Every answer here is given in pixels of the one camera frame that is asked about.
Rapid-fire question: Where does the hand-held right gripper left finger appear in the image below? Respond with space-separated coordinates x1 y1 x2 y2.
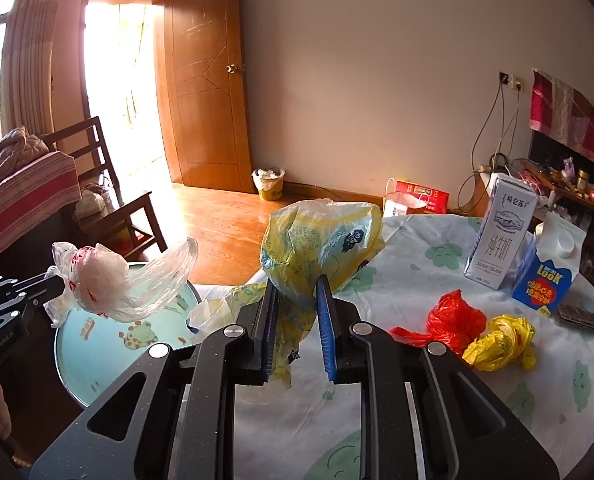
30 280 280 480

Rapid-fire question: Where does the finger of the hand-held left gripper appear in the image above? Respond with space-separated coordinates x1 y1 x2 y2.
0 272 78 333

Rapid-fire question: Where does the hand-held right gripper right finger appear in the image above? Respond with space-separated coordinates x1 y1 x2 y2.
316 275 560 480

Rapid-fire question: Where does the clear plastic bag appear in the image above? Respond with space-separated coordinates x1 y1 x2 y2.
44 237 199 328

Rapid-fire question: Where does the yellow and blue plastic bag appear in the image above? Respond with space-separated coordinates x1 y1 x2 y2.
186 199 385 392

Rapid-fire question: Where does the light blue enamel basin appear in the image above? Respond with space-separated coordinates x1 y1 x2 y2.
54 262 201 408

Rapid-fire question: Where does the red striped blanket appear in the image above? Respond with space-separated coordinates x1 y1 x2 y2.
0 150 80 271

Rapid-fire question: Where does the white stuffed bag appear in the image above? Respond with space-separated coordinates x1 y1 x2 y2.
74 182 115 221

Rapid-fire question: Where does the dark wooden chair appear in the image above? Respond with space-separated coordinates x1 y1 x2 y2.
42 116 168 261

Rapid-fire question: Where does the red plastic bag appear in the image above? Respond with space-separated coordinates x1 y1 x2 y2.
389 289 488 357

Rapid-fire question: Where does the white cloud-print tablecloth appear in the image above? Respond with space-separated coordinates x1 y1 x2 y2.
197 212 594 480

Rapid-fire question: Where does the grey padded jacket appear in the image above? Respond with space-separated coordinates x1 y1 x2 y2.
0 127 50 191

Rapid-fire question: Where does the yellow waste bin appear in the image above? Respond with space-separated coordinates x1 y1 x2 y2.
252 167 285 202

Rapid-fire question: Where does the white paper bag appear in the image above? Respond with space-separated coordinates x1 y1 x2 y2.
383 191 428 218

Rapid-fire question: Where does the red gift bag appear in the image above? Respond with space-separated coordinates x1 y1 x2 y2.
394 179 450 215

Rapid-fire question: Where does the white milk carton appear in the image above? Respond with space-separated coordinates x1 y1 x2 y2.
464 176 538 291

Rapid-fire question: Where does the blue drink carton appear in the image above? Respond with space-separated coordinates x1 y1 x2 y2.
512 212 588 317

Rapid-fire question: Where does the tan curtain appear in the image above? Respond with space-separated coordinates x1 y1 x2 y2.
0 0 98 161

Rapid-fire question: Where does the wooden door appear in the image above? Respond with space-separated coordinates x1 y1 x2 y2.
154 0 255 193

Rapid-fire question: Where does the dark brown snack packet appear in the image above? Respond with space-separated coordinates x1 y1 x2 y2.
558 304 594 333

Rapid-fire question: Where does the black television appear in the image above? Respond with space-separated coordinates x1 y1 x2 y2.
527 130 594 196

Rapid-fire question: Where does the red patchwork cloth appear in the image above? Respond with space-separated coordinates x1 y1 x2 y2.
529 67 594 171

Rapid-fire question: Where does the grey power cable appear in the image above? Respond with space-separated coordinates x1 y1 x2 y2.
459 80 505 211

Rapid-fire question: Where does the white power cable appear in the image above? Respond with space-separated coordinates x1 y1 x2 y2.
492 87 522 171

